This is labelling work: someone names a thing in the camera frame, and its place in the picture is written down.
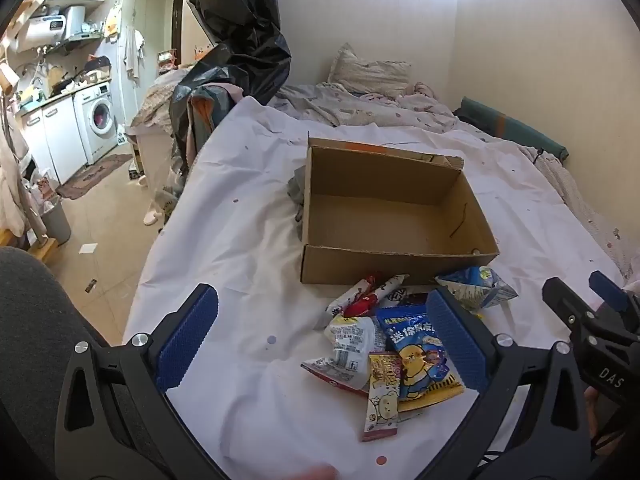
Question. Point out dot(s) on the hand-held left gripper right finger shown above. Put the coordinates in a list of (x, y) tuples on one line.
[(457, 340)]

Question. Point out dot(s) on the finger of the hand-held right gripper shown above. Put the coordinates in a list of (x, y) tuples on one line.
[(607, 289), (567, 305)]

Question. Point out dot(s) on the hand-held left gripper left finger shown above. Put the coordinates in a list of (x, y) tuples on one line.
[(187, 340)]

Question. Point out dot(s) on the blue chick snack packet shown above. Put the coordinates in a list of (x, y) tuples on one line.
[(417, 360)]

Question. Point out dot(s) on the blue white puffy snack packet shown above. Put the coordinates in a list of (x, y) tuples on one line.
[(480, 287)]

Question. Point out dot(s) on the yellow pink bear snack bar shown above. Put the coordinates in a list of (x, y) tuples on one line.
[(382, 400)]

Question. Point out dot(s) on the white red-edged snack packet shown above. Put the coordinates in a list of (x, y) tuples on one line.
[(345, 350)]

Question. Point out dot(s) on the cardboard box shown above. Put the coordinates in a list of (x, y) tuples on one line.
[(395, 220)]

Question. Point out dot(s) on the red white rice cake packet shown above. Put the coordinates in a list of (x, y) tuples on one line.
[(390, 291)]

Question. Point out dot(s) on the white sheet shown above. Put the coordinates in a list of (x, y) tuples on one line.
[(240, 240)]

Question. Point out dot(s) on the white red-ended snack bar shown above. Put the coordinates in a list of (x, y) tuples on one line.
[(342, 305)]

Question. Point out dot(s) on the white slipper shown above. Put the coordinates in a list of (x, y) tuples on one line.
[(150, 217)]

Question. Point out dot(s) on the white paper scrap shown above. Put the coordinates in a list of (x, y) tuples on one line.
[(89, 248)]

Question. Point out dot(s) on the person's dark trouser leg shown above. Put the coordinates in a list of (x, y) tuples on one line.
[(35, 340)]

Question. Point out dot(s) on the grey trash bin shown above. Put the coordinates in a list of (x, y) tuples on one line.
[(56, 220)]

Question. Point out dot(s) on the green cushion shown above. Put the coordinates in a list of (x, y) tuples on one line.
[(505, 127)]

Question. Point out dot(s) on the brown floor rug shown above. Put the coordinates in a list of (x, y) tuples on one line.
[(92, 175)]

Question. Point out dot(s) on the pile of clothes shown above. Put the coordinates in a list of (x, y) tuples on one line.
[(210, 105)]

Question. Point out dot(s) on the pink hanging garment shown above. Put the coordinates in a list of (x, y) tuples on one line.
[(11, 175)]

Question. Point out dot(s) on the white washing machine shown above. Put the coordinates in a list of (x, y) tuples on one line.
[(97, 115)]

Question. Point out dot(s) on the floral blanket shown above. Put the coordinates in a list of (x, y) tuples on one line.
[(380, 107)]

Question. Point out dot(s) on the white kitchen base cabinet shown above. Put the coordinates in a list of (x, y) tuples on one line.
[(47, 135)]

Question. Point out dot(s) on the floral pillow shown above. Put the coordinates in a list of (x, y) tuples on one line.
[(370, 72)]

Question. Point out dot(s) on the white hanging towel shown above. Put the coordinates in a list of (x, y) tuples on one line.
[(132, 52)]

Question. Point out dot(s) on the black plastic bag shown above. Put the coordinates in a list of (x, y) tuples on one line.
[(235, 35)]

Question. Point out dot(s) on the dark door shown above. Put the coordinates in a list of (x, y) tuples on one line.
[(177, 25)]

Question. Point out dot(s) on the white water heater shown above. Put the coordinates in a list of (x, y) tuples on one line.
[(42, 27)]

